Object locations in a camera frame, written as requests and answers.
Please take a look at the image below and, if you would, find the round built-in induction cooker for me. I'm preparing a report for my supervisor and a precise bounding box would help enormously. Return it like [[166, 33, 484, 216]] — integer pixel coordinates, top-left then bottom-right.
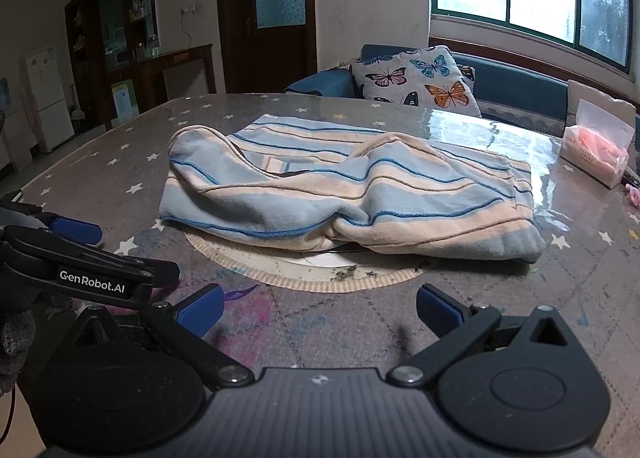
[[260, 249, 371, 269]]

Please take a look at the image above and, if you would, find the white refrigerator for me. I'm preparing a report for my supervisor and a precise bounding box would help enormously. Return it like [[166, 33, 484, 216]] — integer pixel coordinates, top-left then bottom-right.
[[25, 46, 76, 153]]

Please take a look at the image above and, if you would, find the dark wooden console desk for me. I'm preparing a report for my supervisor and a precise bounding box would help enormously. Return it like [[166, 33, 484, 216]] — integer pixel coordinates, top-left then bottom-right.
[[132, 44, 217, 113]]

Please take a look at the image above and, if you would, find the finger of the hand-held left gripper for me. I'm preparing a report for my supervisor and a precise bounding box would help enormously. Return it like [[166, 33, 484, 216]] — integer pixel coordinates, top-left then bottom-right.
[[5, 228, 180, 287], [0, 200, 103, 246]]

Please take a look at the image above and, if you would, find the broom with dustpan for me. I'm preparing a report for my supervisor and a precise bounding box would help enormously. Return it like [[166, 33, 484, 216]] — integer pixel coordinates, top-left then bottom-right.
[[70, 85, 88, 121]]

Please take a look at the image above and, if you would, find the blue cream striped garment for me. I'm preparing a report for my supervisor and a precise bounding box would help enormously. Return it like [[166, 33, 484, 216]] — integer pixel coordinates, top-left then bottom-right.
[[159, 114, 547, 265]]

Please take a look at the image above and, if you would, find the plain grey cushion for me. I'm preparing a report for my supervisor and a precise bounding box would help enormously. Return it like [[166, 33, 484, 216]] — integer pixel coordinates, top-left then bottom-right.
[[566, 80, 637, 113]]

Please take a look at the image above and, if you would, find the grey star-print tablecloth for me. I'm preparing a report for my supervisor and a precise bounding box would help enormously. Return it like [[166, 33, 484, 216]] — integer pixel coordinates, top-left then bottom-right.
[[0, 92, 640, 458]]

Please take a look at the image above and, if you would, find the brown wooden door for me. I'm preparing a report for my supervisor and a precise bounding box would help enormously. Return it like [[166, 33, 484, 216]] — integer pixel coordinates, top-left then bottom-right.
[[215, 0, 318, 94]]

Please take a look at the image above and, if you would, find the green white cardboard box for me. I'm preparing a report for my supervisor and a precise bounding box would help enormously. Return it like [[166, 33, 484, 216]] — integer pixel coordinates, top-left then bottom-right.
[[111, 79, 140, 126]]

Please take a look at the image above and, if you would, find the blue sofa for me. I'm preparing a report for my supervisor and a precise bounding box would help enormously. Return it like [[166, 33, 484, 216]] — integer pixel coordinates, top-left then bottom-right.
[[284, 44, 571, 136]]

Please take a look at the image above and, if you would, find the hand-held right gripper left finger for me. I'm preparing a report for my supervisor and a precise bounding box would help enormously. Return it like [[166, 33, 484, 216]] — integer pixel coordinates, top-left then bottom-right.
[[70, 284, 256, 391]]

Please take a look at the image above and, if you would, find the pink tissue pack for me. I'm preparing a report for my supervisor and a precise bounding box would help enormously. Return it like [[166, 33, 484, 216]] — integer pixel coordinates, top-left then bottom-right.
[[559, 98, 637, 189]]

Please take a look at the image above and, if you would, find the grey lace sofa cover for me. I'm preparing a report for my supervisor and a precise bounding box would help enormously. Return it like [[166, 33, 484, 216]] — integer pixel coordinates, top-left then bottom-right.
[[480, 100, 566, 136]]

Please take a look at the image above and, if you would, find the person's left hand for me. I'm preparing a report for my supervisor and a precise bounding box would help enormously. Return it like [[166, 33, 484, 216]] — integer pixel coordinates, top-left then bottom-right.
[[0, 297, 81, 396]]

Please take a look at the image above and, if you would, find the dark wooden display cabinet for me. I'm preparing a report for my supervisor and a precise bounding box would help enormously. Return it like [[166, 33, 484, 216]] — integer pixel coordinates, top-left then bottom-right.
[[64, 0, 161, 131]]

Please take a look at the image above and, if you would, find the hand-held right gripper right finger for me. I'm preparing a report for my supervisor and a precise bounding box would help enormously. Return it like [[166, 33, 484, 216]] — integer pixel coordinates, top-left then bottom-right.
[[387, 284, 573, 389]]

